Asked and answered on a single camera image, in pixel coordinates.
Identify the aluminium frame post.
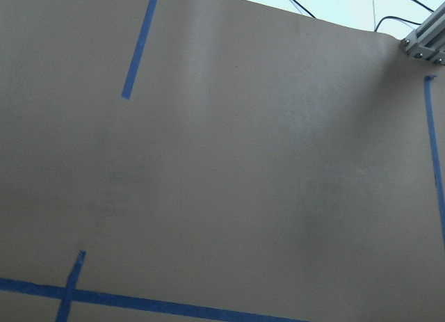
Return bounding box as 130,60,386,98
400,3,445,65

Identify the brown paper table cover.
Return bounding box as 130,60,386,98
1,0,444,321

